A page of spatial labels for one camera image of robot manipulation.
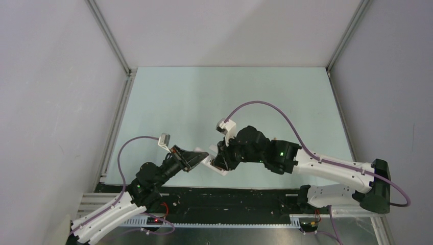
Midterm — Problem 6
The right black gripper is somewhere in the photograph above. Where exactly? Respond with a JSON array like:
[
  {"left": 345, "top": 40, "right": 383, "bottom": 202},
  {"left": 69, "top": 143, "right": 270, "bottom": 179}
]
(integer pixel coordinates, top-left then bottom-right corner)
[{"left": 212, "top": 135, "right": 264, "bottom": 171}]

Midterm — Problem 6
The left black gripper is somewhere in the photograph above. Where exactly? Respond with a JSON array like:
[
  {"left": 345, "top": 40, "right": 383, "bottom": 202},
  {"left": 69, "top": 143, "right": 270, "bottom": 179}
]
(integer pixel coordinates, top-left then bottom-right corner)
[{"left": 154, "top": 144, "right": 209, "bottom": 187}]

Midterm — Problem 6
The white battery cover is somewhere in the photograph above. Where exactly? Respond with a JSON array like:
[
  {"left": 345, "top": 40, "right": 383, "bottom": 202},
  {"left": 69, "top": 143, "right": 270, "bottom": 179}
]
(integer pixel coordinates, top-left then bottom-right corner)
[{"left": 209, "top": 144, "right": 218, "bottom": 153}]

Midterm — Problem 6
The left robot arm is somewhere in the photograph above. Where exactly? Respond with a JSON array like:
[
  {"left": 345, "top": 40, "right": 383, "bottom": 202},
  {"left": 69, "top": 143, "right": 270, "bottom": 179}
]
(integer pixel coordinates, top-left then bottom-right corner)
[{"left": 66, "top": 145, "right": 213, "bottom": 244}]

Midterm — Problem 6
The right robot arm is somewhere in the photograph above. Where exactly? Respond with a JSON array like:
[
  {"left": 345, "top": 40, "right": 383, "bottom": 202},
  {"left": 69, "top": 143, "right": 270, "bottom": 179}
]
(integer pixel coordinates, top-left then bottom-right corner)
[{"left": 211, "top": 126, "right": 391, "bottom": 214}]

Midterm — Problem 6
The left controller board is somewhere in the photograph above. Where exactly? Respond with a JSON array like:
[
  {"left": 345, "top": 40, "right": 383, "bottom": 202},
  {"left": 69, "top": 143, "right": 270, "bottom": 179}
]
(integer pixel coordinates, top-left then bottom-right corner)
[{"left": 146, "top": 216, "right": 164, "bottom": 226}]

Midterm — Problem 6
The controller board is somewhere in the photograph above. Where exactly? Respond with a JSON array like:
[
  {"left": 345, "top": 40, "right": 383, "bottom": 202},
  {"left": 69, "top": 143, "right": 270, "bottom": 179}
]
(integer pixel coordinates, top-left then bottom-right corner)
[
  {"left": 146, "top": 216, "right": 164, "bottom": 226},
  {"left": 300, "top": 221, "right": 320, "bottom": 233}
]

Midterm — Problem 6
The right controller board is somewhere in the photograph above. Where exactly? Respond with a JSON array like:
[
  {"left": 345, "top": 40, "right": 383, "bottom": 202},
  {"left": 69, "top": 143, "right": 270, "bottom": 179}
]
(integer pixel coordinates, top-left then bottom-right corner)
[{"left": 300, "top": 221, "right": 320, "bottom": 233}]

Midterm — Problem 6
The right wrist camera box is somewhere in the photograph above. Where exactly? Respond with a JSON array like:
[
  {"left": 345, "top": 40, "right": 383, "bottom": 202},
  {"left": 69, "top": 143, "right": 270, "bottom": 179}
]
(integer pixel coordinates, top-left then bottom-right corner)
[{"left": 216, "top": 118, "right": 236, "bottom": 146}]

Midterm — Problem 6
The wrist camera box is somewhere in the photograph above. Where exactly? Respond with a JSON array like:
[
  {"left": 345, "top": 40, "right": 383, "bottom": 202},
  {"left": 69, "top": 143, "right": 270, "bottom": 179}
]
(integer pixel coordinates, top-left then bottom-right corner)
[
  {"left": 158, "top": 133, "right": 171, "bottom": 152},
  {"left": 216, "top": 118, "right": 236, "bottom": 146}
]

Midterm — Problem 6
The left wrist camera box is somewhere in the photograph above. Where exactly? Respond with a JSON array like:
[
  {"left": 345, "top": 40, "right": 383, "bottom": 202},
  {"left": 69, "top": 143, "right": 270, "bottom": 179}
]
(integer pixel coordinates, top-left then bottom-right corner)
[{"left": 158, "top": 133, "right": 171, "bottom": 152}]

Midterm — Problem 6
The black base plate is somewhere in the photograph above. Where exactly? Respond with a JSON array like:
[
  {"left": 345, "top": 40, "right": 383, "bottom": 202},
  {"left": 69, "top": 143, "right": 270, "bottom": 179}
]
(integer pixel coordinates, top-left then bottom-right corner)
[{"left": 94, "top": 183, "right": 330, "bottom": 226}]

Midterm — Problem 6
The aluminium frame rail front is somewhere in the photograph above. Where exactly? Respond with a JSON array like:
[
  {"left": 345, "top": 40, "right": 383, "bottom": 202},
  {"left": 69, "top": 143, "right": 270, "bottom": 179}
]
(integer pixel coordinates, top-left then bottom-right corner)
[{"left": 78, "top": 192, "right": 384, "bottom": 229}]

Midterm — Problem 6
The left aluminium frame post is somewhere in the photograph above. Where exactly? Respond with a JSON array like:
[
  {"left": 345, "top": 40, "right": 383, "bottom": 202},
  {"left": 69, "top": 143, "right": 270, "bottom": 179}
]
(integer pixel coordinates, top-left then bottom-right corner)
[{"left": 86, "top": 0, "right": 136, "bottom": 183}]

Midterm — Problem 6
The aluminium frame post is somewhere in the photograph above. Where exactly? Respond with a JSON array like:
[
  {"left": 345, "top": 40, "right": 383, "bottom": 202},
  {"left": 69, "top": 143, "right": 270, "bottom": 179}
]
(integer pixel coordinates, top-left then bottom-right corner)
[
  {"left": 86, "top": 0, "right": 136, "bottom": 183},
  {"left": 326, "top": 0, "right": 373, "bottom": 78}
]

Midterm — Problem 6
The right aluminium frame post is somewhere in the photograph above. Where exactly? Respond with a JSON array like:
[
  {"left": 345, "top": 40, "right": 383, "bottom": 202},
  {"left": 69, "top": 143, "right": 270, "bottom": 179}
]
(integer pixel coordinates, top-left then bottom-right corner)
[{"left": 326, "top": 0, "right": 373, "bottom": 78}]

